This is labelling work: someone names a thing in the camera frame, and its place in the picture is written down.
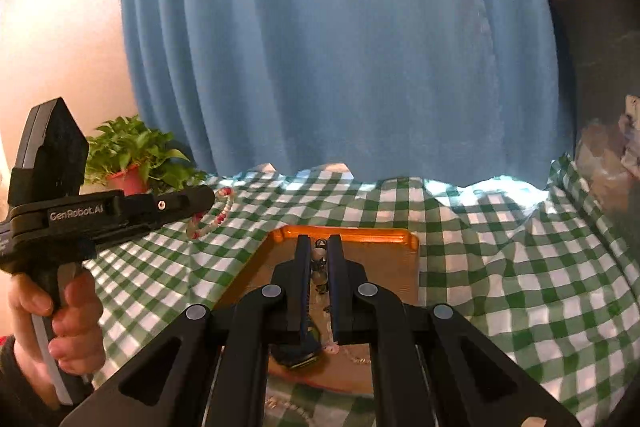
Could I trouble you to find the pearl bead bracelet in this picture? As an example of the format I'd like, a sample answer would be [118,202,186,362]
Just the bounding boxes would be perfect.
[310,237,331,313]

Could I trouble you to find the dark round bracelet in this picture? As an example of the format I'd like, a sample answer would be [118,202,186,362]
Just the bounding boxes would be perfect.
[270,314,323,370]

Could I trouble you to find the thin silver chain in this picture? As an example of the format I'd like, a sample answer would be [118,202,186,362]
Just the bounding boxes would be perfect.
[320,332,371,365]

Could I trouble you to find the green checked tablecloth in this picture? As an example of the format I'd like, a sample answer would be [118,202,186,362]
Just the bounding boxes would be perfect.
[82,154,640,427]

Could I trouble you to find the person's left forearm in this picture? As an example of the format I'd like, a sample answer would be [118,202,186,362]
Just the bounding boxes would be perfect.
[0,334,63,427]

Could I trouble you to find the person's left hand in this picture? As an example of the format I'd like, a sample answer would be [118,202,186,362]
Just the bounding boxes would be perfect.
[7,269,107,384]

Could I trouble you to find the green leafy plant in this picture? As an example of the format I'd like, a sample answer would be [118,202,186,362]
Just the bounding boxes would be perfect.
[85,116,208,195]

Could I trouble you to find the clear plastic storage box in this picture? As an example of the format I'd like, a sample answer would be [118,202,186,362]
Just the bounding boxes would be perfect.
[545,0,640,253]

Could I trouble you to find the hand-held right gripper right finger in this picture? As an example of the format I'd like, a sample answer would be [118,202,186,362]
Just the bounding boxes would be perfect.
[326,234,583,427]

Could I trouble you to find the red flower pot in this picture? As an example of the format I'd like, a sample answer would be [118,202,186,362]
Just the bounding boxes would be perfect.
[106,164,151,196]

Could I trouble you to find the orange tray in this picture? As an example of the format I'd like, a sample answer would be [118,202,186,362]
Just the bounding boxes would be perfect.
[212,226,421,395]

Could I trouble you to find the blue curtain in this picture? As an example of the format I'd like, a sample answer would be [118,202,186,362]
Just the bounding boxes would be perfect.
[120,0,576,188]

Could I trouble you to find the pink and white bead bracelet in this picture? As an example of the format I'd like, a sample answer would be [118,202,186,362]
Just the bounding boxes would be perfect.
[186,188,236,240]

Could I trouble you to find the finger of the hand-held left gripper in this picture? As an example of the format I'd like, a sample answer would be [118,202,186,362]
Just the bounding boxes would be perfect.
[120,185,217,236]

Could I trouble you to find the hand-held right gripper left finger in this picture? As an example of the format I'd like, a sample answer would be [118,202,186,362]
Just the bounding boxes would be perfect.
[59,234,313,427]

